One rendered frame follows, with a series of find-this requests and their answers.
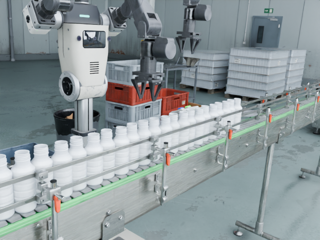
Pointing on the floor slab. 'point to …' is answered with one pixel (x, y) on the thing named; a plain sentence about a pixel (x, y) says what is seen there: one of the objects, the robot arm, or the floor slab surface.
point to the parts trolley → (175, 75)
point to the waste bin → (69, 123)
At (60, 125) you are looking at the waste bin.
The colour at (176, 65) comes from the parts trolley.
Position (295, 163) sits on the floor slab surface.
